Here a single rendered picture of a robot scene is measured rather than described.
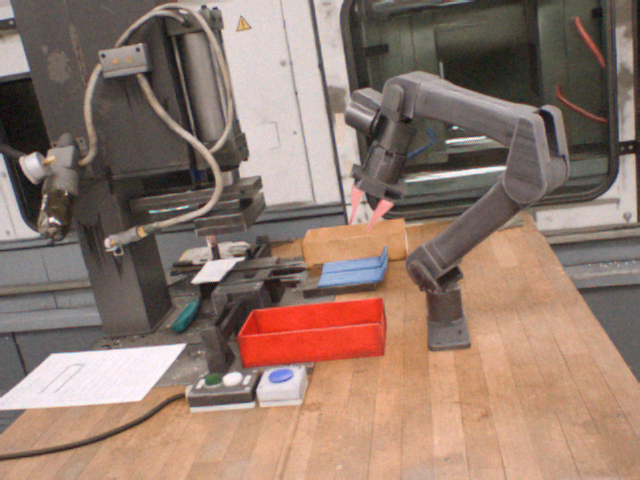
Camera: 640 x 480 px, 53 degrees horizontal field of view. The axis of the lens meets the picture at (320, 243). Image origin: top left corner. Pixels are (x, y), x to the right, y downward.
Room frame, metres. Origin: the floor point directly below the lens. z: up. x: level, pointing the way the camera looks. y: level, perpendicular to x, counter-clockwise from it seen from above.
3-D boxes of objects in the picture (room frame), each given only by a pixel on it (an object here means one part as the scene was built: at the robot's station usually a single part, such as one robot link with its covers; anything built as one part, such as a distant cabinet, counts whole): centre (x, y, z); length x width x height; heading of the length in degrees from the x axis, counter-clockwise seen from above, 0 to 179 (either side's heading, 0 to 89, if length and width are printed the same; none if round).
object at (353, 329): (1.07, 0.04, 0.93); 0.25 x 0.12 x 0.06; 79
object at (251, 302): (1.30, 0.16, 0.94); 0.20 x 0.10 x 0.07; 169
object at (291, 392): (0.92, 0.10, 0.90); 0.07 x 0.07 x 0.06; 79
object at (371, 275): (1.34, -0.06, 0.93); 0.15 x 0.07 x 0.03; 78
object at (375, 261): (1.42, -0.07, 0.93); 0.15 x 0.07 x 0.03; 82
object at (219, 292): (1.30, 0.16, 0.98); 0.20 x 0.10 x 0.01; 169
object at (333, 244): (1.54, -0.09, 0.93); 0.25 x 0.13 x 0.08; 79
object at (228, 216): (1.29, 0.24, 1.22); 0.26 x 0.18 x 0.30; 79
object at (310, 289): (1.39, -0.04, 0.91); 0.17 x 0.16 x 0.02; 169
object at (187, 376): (1.34, 0.24, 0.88); 0.65 x 0.50 x 0.03; 169
